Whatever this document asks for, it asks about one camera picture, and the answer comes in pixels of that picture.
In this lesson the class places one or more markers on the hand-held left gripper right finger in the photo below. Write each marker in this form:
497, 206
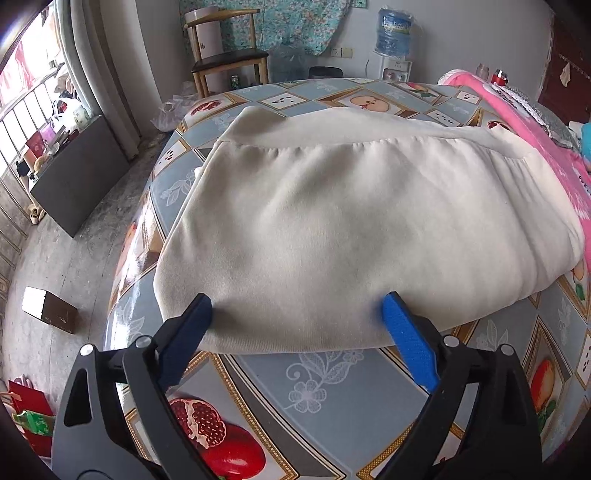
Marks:
411, 341

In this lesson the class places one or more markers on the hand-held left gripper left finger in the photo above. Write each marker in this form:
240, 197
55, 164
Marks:
184, 341

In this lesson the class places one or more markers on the cream zip jacket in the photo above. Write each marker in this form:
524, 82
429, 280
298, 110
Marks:
346, 230

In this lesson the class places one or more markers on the fruit print tablecloth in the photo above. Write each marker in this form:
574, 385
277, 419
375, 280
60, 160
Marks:
323, 401

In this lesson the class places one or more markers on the red paper bag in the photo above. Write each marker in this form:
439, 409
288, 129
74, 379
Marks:
27, 401

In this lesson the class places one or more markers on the dark grey cabinet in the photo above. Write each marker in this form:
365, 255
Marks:
78, 180

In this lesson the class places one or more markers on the beige slipper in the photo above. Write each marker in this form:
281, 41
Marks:
36, 214

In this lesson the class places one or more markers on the metal window railing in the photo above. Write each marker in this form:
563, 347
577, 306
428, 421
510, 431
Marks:
11, 203

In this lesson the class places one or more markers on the pink floral blanket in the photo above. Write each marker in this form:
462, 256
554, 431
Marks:
545, 147

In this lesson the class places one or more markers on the red gift box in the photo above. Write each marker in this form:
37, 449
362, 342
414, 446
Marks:
36, 145

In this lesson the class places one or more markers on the grey lace cloth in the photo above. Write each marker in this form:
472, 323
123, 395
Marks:
540, 113

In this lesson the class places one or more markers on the green drink can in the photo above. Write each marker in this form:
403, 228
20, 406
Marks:
235, 82

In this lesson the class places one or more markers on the blue plush pillow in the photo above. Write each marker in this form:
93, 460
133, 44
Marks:
586, 138

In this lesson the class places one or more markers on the white water dispenser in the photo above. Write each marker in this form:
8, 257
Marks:
396, 71

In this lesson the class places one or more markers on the red can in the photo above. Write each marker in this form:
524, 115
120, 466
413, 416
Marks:
498, 79

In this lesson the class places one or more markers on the grey pink bottle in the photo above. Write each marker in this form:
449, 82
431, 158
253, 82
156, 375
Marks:
482, 71

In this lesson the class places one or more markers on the black rice cooker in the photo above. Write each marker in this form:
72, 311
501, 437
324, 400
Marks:
325, 73

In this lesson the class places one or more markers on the grey curtain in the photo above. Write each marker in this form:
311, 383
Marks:
104, 69

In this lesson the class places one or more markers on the wooden chair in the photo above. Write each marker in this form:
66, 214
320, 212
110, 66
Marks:
231, 59

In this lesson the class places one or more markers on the brown door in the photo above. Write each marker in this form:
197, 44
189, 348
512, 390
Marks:
577, 106

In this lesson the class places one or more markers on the empty clear water jug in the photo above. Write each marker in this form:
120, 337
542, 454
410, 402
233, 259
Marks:
288, 62

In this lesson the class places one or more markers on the white cylinder tube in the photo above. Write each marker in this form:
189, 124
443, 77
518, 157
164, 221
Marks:
210, 41

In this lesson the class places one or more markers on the blue water bottle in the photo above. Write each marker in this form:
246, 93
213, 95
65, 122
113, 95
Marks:
393, 34

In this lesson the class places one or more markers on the small white hanging cloth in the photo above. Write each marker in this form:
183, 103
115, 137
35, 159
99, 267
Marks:
565, 70

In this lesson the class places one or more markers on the pink hanging cloth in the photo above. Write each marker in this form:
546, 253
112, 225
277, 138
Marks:
23, 64

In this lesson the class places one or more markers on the white wall socket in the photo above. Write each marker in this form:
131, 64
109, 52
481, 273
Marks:
342, 51

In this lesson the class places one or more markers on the floral wall cloth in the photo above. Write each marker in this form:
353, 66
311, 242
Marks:
300, 23

